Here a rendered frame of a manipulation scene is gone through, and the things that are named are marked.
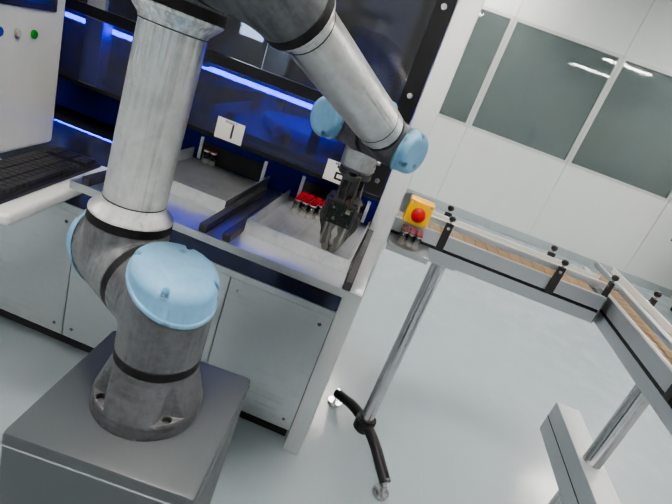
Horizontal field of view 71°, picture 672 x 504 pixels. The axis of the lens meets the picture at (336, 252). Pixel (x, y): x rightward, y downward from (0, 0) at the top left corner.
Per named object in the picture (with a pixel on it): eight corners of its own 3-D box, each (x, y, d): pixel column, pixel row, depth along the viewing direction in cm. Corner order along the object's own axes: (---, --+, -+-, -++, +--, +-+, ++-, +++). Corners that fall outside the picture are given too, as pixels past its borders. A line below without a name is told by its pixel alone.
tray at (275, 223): (286, 200, 143) (289, 189, 141) (366, 232, 141) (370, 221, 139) (243, 232, 111) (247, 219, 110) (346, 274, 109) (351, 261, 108)
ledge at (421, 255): (388, 234, 152) (391, 229, 152) (426, 249, 151) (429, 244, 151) (384, 248, 139) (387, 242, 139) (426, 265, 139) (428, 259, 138)
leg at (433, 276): (352, 417, 188) (429, 248, 159) (373, 426, 187) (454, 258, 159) (348, 433, 179) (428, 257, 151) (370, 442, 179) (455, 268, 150)
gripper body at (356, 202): (316, 220, 100) (335, 167, 96) (325, 210, 108) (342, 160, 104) (350, 233, 100) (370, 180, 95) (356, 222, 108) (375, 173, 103)
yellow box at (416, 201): (403, 214, 142) (412, 192, 139) (425, 223, 141) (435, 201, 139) (401, 221, 135) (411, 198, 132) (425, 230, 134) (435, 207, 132)
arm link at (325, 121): (358, 107, 79) (394, 115, 88) (313, 86, 85) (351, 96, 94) (343, 151, 82) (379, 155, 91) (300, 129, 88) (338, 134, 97)
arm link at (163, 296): (138, 387, 58) (159, 294, 53) (92, 324, 65) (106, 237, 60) (220, 361, 67) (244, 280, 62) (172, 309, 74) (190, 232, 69)
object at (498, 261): (383, 243, 149) (402, 197, 143) (387, 229, 163) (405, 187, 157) (593, 326, 145) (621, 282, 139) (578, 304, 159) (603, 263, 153)
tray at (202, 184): (191, 156, 150) (193, 146, 148) (267, 186, 148) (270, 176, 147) (127, 176, 118) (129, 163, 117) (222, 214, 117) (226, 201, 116)
